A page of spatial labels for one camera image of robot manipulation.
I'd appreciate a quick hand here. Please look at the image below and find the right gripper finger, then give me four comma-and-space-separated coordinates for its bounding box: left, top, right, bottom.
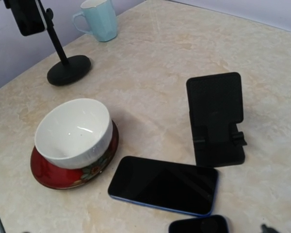
261, 224, 279, 233

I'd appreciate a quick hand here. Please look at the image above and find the silver-edged black smartphone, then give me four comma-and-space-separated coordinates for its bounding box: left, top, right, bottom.
9, 0, 47, 36

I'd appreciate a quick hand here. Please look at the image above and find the white ceramic bowl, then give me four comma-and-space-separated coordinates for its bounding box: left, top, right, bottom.
34, 98, 113, 169

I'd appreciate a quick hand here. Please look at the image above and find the light blue mug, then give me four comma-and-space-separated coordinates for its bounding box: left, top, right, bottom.
72, 0, 118, 42

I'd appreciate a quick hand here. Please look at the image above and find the red floral plate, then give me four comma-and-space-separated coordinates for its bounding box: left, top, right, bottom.
30, 123, 119, 190

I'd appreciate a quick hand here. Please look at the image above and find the left black smartphone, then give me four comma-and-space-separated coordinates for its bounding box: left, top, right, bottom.
108, 156, 219, 217

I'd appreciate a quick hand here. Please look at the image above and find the blue-edged black smartphone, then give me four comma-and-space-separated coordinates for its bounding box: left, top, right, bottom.
168, 215, 229, 233

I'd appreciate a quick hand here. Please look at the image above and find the black pole phone stand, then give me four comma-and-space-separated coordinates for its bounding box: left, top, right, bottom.
4, 0, 92, 86

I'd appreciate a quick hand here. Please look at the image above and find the black folding phone stand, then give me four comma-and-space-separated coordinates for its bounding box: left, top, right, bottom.
186, 72, 247, 167

